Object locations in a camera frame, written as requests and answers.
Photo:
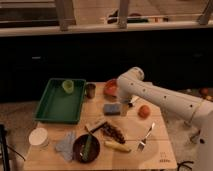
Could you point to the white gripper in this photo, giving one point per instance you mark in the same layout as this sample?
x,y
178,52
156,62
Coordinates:
x,y
124,105

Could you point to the blue sponge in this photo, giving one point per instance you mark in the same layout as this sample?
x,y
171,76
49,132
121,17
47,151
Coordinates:
x,y
111,109

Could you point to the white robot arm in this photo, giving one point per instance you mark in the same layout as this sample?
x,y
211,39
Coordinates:
x,y
196,111

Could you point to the green plastic tray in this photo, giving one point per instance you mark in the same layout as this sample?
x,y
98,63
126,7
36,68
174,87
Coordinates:
x,y
57,106

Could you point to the orange plastic bowl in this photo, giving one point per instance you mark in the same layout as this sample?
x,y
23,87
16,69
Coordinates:
x,y
110,88

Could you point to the orange round fruit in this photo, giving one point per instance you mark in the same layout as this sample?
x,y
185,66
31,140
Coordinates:
x,y
144,112

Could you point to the small metal cup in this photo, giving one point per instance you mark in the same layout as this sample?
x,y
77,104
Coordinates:
x,y
90,90

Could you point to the yellow banana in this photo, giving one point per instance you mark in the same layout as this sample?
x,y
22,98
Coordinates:
x,y
117,146

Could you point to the metal fork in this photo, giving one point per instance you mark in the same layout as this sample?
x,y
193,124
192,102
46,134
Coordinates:
x,y
142,142

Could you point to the light green plastic cup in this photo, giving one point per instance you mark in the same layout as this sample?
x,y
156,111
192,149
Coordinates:
x,y
68,86

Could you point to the dark brown bowl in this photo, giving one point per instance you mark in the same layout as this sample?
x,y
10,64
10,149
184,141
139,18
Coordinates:
x,y
79,146

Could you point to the green vegetable stick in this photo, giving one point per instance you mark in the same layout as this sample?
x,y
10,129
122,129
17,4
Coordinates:
x,y
86,149

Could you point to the blue grey cloth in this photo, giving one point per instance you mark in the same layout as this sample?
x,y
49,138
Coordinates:
x,y
65,146

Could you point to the wooden railing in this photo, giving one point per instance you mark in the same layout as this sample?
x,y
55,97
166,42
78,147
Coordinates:
x,y
54,17

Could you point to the black stand at left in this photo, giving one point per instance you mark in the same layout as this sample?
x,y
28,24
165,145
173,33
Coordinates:
x,y
3,148

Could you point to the white handled dish brush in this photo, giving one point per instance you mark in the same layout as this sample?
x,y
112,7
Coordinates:
x,y
133,101

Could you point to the wooden handled scrub brush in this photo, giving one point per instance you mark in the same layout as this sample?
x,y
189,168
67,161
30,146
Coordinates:
x,y
94,126

